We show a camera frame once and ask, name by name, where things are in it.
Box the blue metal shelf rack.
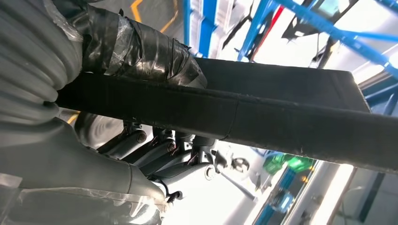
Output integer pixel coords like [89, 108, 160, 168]
[182, 0, 398, 116]

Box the white car with red stripe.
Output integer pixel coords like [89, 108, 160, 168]
[214, 0, 398, 82]

